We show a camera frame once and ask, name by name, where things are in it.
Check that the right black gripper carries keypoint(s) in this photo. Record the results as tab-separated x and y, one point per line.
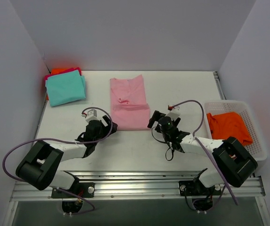
155	117

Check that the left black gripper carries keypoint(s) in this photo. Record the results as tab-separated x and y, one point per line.
104	125

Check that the pink t shirt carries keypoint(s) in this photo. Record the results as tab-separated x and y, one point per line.
128	104

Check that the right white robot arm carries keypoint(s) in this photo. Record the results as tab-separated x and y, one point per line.
233	163

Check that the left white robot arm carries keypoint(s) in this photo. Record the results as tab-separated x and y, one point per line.
40	166

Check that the orange t shirt in basket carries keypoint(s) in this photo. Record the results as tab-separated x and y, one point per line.
223	126

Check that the folded teal t shirt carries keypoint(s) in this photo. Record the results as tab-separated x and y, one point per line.
65	88

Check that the folded magenta t shirt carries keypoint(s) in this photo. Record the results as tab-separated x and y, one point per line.
71	70

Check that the folded orange t shirt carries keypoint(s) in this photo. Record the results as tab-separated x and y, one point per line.
56	71

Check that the white plastic basket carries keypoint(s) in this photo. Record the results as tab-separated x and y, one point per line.
257	149

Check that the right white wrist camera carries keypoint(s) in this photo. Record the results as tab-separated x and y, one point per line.
174	112

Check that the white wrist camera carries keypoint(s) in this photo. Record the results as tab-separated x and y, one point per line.
174	112
90	115

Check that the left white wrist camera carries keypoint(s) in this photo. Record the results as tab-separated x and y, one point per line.
90	115

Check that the aluminium mounting rail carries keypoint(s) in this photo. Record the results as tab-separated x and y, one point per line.
131	185

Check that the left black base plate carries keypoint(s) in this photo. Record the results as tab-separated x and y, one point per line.
85	190

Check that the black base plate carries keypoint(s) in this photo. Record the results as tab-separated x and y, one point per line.
85	190
196	188

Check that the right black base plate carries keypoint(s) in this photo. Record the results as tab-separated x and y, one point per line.
196	188

